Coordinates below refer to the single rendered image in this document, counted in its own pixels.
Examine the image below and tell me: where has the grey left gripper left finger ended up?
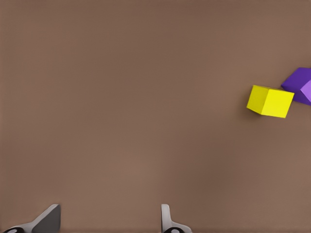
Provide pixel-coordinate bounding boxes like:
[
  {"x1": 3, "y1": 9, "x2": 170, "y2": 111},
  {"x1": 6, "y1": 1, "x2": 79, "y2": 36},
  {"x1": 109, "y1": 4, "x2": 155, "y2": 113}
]
[{"x1": 0, "y1": 203, "x2": 61, "y2": 233}]

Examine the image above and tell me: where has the purple wooden cube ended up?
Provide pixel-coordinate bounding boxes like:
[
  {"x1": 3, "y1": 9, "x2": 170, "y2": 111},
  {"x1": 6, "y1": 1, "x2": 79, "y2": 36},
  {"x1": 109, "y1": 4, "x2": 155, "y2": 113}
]
[{"x1": 281, "y1": 67, "x2": 311, "y2": 106}]

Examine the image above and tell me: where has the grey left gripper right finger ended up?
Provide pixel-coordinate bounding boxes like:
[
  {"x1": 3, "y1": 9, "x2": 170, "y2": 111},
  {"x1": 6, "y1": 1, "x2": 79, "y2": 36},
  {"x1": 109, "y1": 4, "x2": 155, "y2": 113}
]
[{"x1": 161, "y1": 203, "x2": 192, "y2": 233}]

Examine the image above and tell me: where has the yellow wooden cube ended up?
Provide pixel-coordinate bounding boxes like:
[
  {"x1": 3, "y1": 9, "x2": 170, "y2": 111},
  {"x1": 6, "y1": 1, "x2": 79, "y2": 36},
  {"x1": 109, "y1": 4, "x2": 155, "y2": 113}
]
[{"x1": 246, "y1": 84, "x2": 295, "y2": 119}]

